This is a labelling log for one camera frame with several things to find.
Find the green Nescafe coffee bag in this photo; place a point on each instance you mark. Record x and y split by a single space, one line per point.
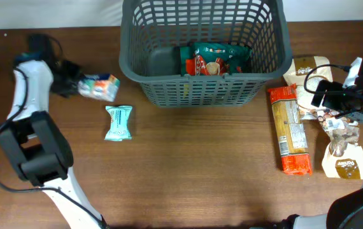
208 59

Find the grey plastic basket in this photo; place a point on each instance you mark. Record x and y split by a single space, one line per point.
152 33

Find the Kleenex tissue multipack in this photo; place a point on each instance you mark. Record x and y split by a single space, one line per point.
103 87

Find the teal wet wipes pack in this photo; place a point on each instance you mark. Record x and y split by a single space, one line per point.
119 130

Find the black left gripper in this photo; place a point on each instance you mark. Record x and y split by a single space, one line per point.
69 91

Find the orange spaghetti packet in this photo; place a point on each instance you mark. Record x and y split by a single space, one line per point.
292 143

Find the beige nuts bag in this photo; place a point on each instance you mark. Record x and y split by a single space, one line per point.
343 157

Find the white rice bag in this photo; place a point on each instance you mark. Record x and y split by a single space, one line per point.
296 74

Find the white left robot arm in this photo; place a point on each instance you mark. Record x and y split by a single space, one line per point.
35 147

